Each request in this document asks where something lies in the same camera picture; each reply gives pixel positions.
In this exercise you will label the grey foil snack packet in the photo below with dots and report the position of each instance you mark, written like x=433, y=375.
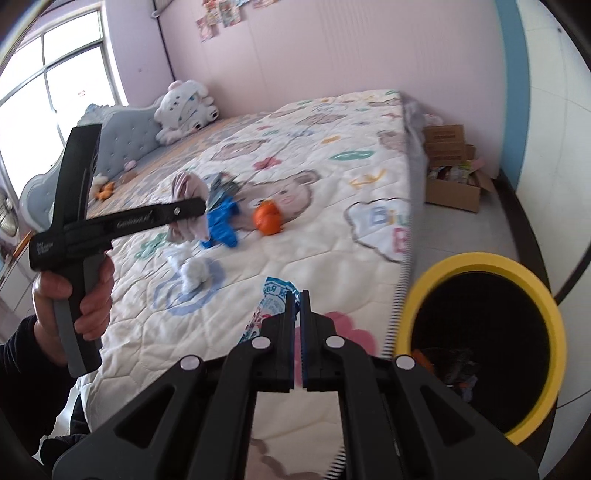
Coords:
x=221, y=187

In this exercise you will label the open cardboard box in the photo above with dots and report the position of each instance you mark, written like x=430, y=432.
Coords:
x=455, y=194

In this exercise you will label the small orange plush toy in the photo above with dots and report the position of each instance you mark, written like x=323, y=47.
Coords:
x=105, y=191

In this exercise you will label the person's left hand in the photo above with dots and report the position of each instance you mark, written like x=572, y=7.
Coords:
x=46, y=295

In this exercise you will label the grey orange patterned bedsheet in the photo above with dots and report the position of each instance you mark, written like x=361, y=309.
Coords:
x=152, y=170

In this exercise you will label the orange red packet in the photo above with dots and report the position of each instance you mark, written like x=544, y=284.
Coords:
x=422, y=359

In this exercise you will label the large white plush bear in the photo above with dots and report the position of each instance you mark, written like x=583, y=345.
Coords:
x=184, y=110

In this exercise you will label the blue white candy wrapper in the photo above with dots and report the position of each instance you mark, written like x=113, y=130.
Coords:
x=268, y=304

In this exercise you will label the orange fruit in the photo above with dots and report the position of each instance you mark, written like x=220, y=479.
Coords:
x=268, y=219

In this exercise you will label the yellow rimmed black bin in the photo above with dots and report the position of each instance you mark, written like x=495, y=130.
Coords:
x=549, y=332

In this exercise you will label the closed cardboard box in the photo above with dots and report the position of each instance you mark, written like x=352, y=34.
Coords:
x=445, y=143

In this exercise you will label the blue crumpled cloth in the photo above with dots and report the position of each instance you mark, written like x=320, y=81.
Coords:
x=224, y=226

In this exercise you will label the small brown toy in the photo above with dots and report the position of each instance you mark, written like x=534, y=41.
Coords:
x=129, y=176

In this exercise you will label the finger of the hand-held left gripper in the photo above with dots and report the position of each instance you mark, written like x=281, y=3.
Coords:
x=180, y=212

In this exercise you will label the group of wall posters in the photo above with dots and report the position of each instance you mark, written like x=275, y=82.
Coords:
x=219, y=16

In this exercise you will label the electric fan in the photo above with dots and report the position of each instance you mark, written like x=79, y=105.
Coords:
x=8, y=214

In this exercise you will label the window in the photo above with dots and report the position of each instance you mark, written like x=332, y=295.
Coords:
x=69, y=69

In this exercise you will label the pink cloth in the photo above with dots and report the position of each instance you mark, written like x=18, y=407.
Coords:
x=187, y=187

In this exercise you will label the small pink toy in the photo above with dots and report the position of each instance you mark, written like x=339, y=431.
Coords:
x=129, y=165

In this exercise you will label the white cabinet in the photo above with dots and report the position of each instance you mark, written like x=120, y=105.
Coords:
x=14, y=286

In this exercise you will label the person's left forearm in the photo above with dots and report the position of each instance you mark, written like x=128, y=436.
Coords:
x=23, y=369

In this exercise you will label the white crumpled tissue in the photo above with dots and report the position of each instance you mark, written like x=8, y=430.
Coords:
x=191, y=272

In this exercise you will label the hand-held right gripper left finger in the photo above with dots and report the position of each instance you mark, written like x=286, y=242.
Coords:
x=279, y=350

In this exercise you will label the grey tufted bed headboard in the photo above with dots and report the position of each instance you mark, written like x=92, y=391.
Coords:
x=124, y=134

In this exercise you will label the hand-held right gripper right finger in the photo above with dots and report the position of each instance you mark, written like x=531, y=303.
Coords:
x=314, y=350

